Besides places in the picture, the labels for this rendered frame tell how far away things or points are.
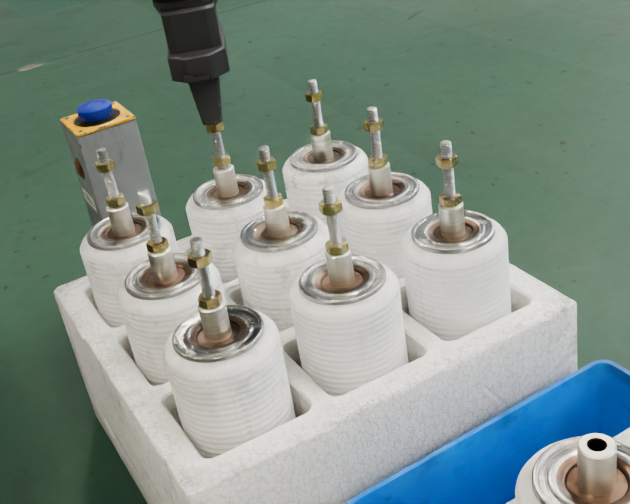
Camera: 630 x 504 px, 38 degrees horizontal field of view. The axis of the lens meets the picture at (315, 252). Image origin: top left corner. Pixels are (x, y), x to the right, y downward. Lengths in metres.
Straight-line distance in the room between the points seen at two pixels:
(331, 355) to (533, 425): 0.20
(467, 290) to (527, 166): 0.73
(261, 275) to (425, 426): 0.20
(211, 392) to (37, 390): 0.51
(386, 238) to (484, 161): 0.68
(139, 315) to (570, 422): 0.41
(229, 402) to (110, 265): 0.25
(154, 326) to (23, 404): 0.40
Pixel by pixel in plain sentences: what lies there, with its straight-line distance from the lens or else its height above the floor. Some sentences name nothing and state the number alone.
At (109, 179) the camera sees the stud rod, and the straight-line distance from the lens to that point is 0.92.
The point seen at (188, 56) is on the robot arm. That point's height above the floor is 0.42.
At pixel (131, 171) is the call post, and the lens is 1.08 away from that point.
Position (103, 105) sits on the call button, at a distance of 1.08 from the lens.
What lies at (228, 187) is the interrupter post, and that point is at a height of 0.26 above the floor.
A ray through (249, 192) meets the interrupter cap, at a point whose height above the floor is 0.25.
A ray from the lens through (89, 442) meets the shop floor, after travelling 1.10.
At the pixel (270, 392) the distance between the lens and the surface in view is 0.75.
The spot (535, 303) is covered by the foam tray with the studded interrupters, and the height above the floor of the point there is 0.18.
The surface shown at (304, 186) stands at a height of 0.24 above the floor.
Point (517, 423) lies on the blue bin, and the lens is 0.85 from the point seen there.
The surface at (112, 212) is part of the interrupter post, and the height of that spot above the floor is 0.28.
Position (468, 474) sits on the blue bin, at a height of 0.08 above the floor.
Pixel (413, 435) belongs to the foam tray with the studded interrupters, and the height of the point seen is 0.13.
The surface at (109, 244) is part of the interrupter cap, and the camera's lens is 0.93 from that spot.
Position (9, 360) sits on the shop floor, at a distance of 1.29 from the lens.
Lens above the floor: 0.66
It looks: 30 degrees down
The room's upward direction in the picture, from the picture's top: 10 degrees counter-clockwise
